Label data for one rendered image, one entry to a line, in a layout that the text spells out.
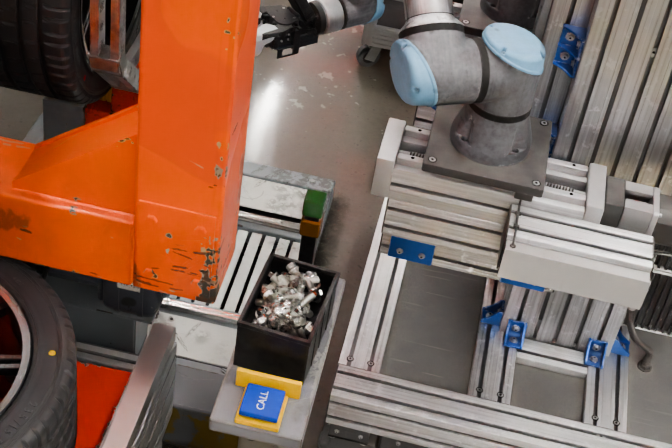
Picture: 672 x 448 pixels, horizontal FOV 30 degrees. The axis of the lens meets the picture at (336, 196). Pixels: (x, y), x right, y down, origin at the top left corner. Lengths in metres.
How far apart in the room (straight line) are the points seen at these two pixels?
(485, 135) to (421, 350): 0.67
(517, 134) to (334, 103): 1.55
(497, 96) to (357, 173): 1.36
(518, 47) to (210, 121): 0.55
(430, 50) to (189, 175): 0.46
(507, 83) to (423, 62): 0.16
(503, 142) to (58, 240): 0.83
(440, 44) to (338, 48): 1.88
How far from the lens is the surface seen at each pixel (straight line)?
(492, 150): 2.28
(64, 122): 2.95
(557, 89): 2.49
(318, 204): 2.38
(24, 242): 2.40
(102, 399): 2.52
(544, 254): 2.28
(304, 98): 3.78
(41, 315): 2.35
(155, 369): 2.42
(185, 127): 2.10
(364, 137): 3.67
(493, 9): 2.71
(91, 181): 2.27
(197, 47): 2.01
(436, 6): 2.20
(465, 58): 2.17
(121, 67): 2.53
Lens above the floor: 2.19
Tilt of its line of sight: 40 degrees down
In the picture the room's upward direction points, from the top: 9 degrees clockwise
